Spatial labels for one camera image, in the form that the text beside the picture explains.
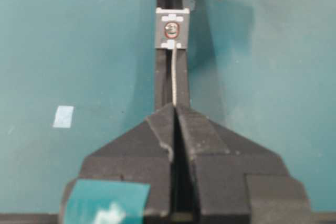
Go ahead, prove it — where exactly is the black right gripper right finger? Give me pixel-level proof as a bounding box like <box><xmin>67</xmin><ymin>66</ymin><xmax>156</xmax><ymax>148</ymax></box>
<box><xmin>176</xmin><ymin>105</ymin><xmax>312</xmax><ymax>223</ymax></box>

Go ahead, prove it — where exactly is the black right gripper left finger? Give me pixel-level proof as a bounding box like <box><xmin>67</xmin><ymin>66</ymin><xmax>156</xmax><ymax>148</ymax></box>
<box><xmin>59</xmin><ymin>104</ymin><xmax>174</xmax><ymax>223</ymax></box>

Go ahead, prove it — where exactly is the thin white wire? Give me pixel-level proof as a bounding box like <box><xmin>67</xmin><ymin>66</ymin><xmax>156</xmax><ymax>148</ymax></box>
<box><xmin>171</xmin><ymin>48</ymin><xmax>178</xmax><ymax>104</ymax></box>

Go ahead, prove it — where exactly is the teal tape on finger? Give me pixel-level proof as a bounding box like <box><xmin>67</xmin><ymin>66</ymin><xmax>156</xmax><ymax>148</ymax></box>
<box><xmin>61</xmin><ymin>179</ymin><xmax>151</xmax><ymax>223</ymax></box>

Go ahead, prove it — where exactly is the light blue tape patch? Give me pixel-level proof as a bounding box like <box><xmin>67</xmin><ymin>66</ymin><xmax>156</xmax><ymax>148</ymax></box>
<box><xmin>52</xmin><ymin>105</ymin><xmax>74</xmax><ymax>129</ymax></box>

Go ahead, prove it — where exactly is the long black aluminium rail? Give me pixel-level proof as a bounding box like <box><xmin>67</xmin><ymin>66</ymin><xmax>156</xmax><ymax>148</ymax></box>
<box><xmin>154</xmin><ymin>0</ymin><xmax>190</xmax><ymax>110</ymax></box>

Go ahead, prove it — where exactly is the white corner bracket with screw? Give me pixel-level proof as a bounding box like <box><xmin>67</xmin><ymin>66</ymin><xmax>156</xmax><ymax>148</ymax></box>
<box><xmin>155</xmin><ymin>7</ymin><xmax>190</xmax><ymax>50</ymax></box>

